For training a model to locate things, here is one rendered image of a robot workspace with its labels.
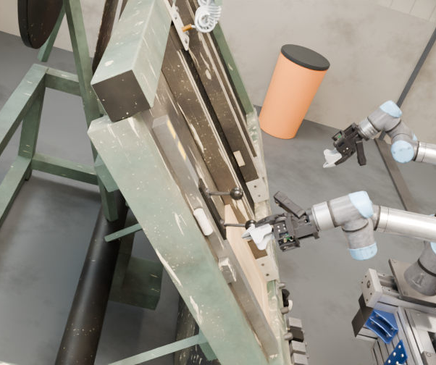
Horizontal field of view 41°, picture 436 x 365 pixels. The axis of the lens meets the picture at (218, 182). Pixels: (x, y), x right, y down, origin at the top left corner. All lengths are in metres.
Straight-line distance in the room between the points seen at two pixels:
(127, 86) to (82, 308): 1.20
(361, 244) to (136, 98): 0.76
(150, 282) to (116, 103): 1.91
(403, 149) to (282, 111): 3.31
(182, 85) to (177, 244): 0.63
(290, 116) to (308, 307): 2.20
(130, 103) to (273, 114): 4.26
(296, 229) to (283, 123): 3.90
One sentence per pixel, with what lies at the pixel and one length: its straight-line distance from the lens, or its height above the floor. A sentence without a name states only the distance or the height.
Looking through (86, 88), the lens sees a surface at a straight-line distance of 2.34.
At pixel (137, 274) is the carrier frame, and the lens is 3.10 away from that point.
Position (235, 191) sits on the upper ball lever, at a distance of 1.60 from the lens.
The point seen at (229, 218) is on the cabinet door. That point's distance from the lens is 2.05.
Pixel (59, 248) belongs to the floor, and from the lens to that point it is 3.56.
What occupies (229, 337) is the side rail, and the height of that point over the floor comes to 1.19.
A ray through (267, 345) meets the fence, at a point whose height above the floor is 0.93.
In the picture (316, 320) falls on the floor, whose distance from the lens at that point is 3.73.
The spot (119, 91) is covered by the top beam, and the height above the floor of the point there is 1.82.
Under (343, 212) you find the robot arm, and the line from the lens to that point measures 1.60.
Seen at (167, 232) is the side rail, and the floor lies 1.49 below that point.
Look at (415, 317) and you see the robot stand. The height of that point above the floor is 0.95.
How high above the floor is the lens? 2.36
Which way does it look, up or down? 31 degrees down
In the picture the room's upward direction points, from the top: 20 degrees clockwise
